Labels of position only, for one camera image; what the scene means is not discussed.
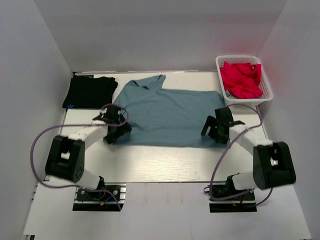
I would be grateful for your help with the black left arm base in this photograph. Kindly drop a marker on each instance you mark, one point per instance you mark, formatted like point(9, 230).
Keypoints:
point(86, 201)

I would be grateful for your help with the crumpled red t-shirt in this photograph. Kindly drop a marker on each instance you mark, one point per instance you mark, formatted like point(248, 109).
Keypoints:
point(242, 80)

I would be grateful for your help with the teal blue t-shirt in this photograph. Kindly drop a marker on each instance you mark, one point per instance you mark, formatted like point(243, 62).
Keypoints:
point(167, 117)

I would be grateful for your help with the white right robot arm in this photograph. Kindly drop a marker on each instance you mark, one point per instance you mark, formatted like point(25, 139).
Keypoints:
point(272, 164)

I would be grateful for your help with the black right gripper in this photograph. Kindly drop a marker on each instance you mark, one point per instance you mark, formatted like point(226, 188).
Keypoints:
point(211, 122)

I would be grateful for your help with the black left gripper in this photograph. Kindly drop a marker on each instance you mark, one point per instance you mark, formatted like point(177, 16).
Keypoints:
point(124, 129)

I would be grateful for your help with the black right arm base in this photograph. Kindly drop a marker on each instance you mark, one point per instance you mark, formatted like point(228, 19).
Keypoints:
point(245, 203)

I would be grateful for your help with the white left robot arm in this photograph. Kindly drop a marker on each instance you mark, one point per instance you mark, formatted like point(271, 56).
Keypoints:
point(66, 158)

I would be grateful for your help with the folded black t-shirt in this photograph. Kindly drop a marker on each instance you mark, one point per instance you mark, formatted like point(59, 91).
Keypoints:
point(91, 93)

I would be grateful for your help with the white plastic basket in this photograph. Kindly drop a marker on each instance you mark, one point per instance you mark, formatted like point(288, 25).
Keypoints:
point(264, 83)

